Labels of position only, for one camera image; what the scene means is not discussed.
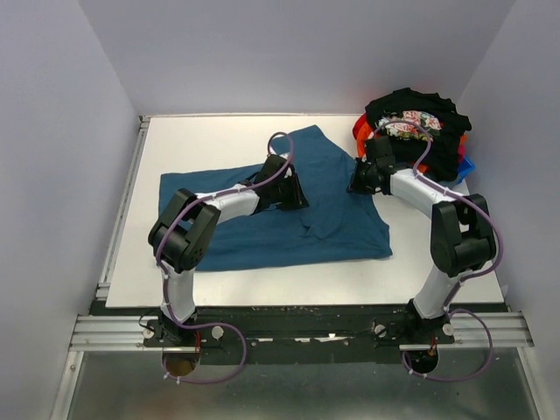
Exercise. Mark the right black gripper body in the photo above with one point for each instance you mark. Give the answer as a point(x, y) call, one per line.
point(361, 180)

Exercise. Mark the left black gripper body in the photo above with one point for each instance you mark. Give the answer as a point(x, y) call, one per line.
point(288, 195)

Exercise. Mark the blue t-shirt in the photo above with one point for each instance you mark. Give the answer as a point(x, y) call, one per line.
point(336, 226)

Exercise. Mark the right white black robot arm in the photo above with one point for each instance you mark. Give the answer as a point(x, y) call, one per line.
point(462, 239)

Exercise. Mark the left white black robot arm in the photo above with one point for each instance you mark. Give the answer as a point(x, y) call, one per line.
point(183, 231)

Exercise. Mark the orange t-shirt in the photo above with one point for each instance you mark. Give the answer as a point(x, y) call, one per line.
point(363, 135)

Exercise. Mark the blue plastic bin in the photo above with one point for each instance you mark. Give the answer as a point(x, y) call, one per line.
point(465, 167)

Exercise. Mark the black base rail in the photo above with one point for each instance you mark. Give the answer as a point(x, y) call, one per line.
point(289, 335)

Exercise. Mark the aluminium frame profile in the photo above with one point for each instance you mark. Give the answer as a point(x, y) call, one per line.
point(71, 372)

